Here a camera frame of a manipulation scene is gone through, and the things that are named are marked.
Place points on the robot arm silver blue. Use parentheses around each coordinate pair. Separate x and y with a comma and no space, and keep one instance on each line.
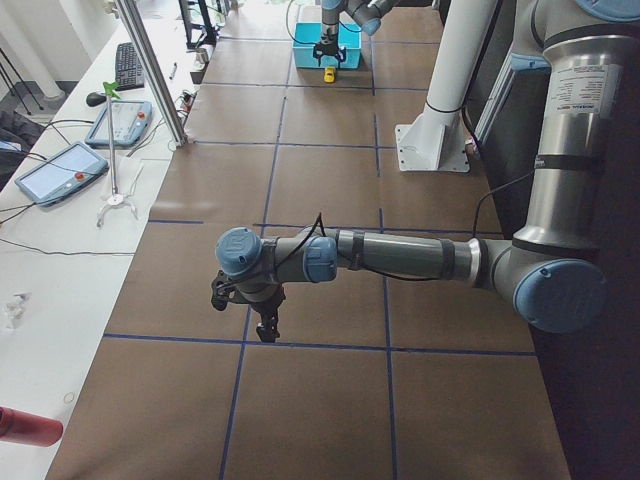
(546,271)
(366,14)

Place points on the white pillar with base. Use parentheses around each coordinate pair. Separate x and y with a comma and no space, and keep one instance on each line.
(435,140)

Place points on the black keyboard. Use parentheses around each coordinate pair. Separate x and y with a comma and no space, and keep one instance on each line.
(129,73)

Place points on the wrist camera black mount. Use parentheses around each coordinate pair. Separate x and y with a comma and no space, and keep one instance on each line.
(224,291)

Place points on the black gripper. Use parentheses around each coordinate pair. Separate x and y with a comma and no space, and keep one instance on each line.
(327,34)
(265,306)

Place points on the crumpled white paper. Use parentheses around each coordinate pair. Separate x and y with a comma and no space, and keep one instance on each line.
(14,310)

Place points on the teach pendant tablet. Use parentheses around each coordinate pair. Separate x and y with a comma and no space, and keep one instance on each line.
(129,119)
(63,175)

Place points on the lower teach pendant tablet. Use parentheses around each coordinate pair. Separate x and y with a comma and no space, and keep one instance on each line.
(63,175)

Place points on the aluminium frame post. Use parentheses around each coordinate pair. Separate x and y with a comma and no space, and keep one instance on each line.
(134,26)

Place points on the yellow beetle toy car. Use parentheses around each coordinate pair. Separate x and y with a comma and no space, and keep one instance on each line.
(329,75)

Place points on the black computer mouse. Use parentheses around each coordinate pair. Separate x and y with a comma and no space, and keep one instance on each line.
(95,99)

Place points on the upper teach pendant tablet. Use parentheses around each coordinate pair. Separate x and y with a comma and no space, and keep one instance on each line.
(129,119)

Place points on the light blue plastic bin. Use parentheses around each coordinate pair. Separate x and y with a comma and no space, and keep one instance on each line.
(306,34)

